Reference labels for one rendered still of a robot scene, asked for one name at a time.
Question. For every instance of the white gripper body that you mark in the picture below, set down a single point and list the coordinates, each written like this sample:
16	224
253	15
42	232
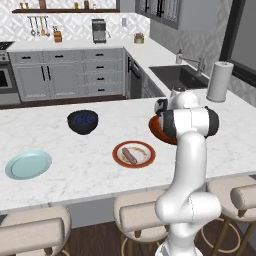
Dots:
160	106

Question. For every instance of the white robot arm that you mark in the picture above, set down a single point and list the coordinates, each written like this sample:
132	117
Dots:
186	166

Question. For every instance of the red-brown plate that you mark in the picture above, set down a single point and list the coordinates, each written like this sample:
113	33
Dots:
158	131

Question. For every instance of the red-rimmed white plate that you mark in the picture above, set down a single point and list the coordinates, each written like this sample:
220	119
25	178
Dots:
146	156

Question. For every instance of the brown sausage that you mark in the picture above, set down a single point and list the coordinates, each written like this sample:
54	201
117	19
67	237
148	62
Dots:
129	156

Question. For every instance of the dark blue bowl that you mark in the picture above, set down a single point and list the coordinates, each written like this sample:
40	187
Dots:
82	122

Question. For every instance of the light blue plate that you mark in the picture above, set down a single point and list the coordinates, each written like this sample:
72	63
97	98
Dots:
28	164

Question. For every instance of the dark sink basin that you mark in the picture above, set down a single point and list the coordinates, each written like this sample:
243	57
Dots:
176	77

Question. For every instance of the black dishwasher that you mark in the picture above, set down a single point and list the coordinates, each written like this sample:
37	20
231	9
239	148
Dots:
134	78

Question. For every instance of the grey soap dispenser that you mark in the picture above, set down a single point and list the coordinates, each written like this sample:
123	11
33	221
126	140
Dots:
179	57

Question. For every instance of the grey tap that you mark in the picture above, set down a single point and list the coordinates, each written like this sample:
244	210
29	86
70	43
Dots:
199	65

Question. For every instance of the white paper towel roll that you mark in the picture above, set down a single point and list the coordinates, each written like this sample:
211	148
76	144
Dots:
220	81

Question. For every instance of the yellow pot with plant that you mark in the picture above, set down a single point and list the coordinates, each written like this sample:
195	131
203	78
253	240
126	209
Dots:
139	39

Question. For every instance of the grey coffee machine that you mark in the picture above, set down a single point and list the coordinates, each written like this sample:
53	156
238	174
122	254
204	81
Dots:
99	30

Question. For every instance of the grey base cupboard run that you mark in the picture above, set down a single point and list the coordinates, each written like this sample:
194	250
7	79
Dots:
66	73

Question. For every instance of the black-framed window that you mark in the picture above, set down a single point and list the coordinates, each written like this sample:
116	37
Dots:
245	40

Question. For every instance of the beige bar stool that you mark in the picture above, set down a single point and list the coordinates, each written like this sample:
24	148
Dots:
138	215
33	230
236	196

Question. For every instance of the wooden knife block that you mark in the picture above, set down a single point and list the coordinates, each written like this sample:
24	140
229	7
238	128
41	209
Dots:
57	35

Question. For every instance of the small brown jar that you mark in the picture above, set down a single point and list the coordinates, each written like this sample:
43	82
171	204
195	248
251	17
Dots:
86	4

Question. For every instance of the small yellow jar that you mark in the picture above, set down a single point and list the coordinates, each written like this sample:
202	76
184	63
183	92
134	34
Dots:
76	5

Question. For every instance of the steel oven with hob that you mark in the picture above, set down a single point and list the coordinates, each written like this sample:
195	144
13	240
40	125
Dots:
6	78

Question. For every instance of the pair of small orange jars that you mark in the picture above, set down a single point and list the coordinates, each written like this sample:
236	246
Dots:
23	5

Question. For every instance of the white wall socket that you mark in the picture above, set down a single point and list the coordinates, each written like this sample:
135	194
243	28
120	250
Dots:
124	22

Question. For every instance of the glass-fronted wall cupboards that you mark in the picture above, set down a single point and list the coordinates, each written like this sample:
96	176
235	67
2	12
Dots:
163	11

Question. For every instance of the dark wooden wall shelf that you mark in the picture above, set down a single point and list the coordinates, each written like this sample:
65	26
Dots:
66	10

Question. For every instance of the rail with hanging tools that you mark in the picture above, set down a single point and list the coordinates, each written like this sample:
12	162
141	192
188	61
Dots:
37	25

